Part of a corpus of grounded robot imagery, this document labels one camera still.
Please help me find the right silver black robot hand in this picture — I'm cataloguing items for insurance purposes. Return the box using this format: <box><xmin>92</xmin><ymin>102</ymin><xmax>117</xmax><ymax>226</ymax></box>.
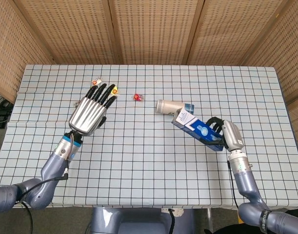
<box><xmin>199</xmin><ymin>117</ymin><xmax>244</xmax><ymax>151</ymax></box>

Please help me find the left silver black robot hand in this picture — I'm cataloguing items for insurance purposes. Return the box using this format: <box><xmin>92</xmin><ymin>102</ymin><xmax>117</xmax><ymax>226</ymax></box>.
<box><xmin>68</xmin><ymin>83</ymin><xmax>117</xmax><ymax>137</ymax></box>

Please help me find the blue white box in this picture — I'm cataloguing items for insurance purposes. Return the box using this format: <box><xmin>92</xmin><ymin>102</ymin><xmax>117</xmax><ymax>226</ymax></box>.
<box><xmin>171</xmin><ymin>108</ymin><xmax>225</xmax><ymax>153</ymax></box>

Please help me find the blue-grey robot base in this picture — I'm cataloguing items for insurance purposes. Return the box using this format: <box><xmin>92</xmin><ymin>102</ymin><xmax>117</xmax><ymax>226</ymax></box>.
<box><xmin>90</xmin><ymin>207</ymin><xmax>196</xmax><ymax>234</ymax></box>

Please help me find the yellow wrapped candy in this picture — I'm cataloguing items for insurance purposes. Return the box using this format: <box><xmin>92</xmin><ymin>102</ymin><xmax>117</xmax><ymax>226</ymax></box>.
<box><xmin>108</xmin><ymin>84</ymin><xmax>120</xmax><ymax>98</ymax></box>

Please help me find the beige and blue cylinder can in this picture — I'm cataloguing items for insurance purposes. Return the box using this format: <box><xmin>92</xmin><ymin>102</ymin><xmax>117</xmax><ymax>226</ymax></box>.
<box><xmin>155</xmin><ymin>99</ymin><xmax>195</xmax><ymax>117</ymax></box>

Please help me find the light blue checkered tablecloth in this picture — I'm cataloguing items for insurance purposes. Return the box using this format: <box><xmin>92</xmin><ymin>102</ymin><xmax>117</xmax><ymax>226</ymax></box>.
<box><xmin>0</xmin><ymin>64</ymin><xmax>298</xmax><ymax>209</ymax></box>

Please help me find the white metal mounting plate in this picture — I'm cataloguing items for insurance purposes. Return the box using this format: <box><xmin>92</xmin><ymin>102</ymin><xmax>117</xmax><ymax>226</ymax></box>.
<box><xmin>162</xmin><ymin>207</ymin><xmax>184</xmax><ymax>217</ymax></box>

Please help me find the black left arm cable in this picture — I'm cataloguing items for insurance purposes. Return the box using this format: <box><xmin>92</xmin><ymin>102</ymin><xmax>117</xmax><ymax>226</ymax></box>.
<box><xmin>14</xmin><ymin>168</ymin><xmax>69</xmax><ymax>234</ymax></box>

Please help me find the black equipment with cables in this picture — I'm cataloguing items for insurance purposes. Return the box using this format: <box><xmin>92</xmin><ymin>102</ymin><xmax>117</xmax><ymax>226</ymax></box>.
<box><xmin>0</xmin><ymin>96</ymin><xmax>14</xmax><ymax>130</ymax></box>

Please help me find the black base cable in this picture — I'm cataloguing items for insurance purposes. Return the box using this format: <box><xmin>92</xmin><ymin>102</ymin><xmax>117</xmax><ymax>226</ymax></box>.
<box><xmin>168</xmin><ymin>209</ymin><xmax>176</xmax><ymax>234</ymax></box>

